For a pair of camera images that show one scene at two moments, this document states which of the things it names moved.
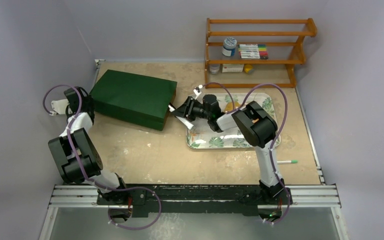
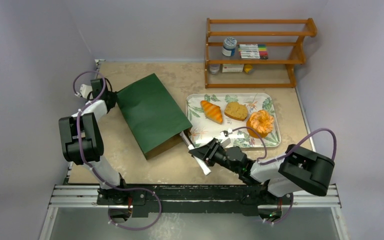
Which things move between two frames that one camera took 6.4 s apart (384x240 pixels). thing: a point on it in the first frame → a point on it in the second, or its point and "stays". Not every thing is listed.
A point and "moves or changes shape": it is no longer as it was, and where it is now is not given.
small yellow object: [248, 67] stays
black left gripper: [90, 101] → [114, 98]
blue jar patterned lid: [229, 48] stays
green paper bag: [141, 100] moves or changes shape
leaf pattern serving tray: [200, 136] stays
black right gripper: [188, 108] → [210, 152]
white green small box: [232, 68] stays
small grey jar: [214, 68] stays
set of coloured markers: [258, 51] stays
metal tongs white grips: [185, 123] → [191, 146]
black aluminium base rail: [195, 199] stays
